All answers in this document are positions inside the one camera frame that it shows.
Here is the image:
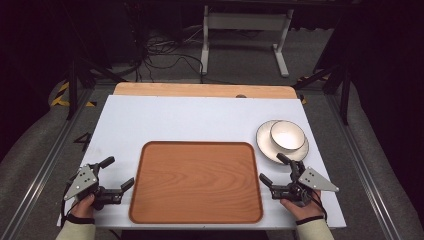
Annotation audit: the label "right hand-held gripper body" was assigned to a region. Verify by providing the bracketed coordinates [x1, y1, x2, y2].
[268, 160, 340, 208]

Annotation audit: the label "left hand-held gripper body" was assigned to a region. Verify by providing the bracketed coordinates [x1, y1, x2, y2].
[63, 162, 124, 211]

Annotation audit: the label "person's left hand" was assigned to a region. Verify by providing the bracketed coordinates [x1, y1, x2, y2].
[70, 193, 96, 220]

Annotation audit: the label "person's right hand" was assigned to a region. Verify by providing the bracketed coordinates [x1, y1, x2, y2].
[279, 189, 325, 222]

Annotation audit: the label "white plate dark rim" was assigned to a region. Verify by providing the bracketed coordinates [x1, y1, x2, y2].
[255, 119, 310, 165]

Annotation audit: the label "white bowl dark rim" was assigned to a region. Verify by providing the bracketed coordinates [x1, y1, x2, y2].
[269, 120, 307, 151]

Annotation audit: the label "black wristband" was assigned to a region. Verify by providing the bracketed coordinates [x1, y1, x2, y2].
[64, 213, 96, 225]
[295, 215, 325, 227]

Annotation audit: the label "wooden tray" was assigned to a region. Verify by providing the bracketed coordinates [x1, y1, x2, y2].
[128, 140, 264, 225]

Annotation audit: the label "black stand legs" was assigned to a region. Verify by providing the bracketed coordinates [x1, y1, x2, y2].
[292, 59, 355, 127]
[65, 54, 128, 122]

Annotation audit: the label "yellow black hazard tape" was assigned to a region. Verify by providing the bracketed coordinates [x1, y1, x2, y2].
[49, 81, 98, 109]
[297, 73, 332, 105]

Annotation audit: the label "white board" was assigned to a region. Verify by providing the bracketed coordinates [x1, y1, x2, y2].
[56, 94, 348, 231]

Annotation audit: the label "wooden table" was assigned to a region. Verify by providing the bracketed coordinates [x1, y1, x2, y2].
[113, 81, 299, 100]

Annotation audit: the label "white metal stand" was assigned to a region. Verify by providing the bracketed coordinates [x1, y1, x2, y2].
[198, 4, 295, 79]

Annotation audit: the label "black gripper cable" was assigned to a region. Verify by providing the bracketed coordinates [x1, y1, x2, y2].
[309, 191, 329, 222]
[60, 181, 80, 228]

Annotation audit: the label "aluminium floor rail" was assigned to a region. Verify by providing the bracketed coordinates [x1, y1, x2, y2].
[0, 89, 95, 240]
[323, 93, 403, 240]

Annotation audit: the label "bundle of black floor cables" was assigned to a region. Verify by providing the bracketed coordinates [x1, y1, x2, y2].
[132, 24, 205, 84]

